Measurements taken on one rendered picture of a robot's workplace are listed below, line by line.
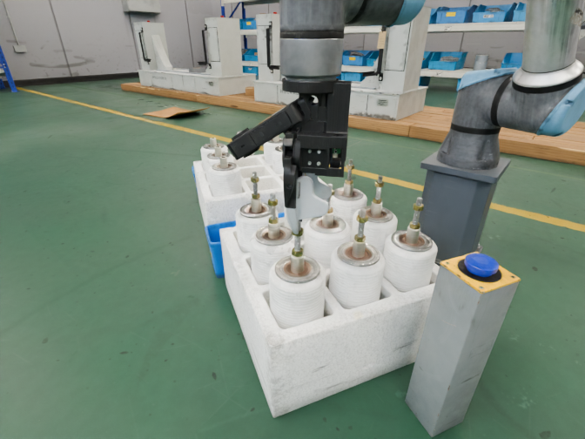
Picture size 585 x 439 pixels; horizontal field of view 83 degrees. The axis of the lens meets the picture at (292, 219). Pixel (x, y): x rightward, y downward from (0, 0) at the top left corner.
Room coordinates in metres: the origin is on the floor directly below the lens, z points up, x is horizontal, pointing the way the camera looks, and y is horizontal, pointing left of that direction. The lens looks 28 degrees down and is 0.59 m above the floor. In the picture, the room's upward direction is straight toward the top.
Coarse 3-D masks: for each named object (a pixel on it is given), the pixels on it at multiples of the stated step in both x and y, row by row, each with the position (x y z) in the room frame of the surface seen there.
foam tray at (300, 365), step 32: (224, 256) 0.68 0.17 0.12; (256, 288) 0.48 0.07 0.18; (384, 288) 0.49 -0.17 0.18; (256, 320) 0.41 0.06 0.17; (320, 320) 0.40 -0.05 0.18; (352, 320) 0.41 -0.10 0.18; (384, 320) 0.43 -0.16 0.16; (416, 320) 0.46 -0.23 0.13; (256, 352) 0.43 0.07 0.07; (288, 352) 0.36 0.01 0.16; (320, 352) 0.38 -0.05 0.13; (352, 352) 0.40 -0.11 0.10; (384, 352) 0.43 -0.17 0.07; (416, 352) 0.46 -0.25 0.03; (288, 384) 0.36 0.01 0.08; (320, 384) 0.38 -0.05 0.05; (352, 384) 0.41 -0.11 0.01
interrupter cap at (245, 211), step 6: (246, 204) 0.69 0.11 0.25; (264, 204) 0.69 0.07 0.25; (240, 210) 0.66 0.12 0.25; (246, 210) 0.66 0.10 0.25; (264, 210) 0.67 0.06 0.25; (270, 210) 0.66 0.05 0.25; (246, 216) 0.63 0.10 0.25; (252, 216) 0.63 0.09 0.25; (258, 216) 0.63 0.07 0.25; (264, 216) 0.63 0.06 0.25
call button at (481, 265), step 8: (472, 256) 0.37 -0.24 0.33; (480, 256) 0.37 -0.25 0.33; (488, 256) 0.37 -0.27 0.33; (472, 264) 0.35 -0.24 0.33; (480, 264) 0.35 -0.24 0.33; (488, 264) 0.35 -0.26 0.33; (496, 264) 0.35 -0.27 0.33; (472, 272) 0.35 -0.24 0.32; (480, 272) 0.34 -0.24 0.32; (488, 272) 0.34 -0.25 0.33; (496, 272) 0.35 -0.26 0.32
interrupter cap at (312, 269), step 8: (288, 256) 0.48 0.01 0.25; (280, 264) 0.46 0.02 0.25; (288, 264) 0.46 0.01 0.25; (304, 264) 0.46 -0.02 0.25; (312, 264) 0.46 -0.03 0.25; (280, 272) 0.44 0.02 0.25; (288, 272) 0.44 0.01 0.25; (304, 272) 0.44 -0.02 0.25; (312, 272) 0.44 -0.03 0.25; (288, 280) 0.41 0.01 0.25; (296, 280) 0.41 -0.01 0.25; (304, 280) 0.41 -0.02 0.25
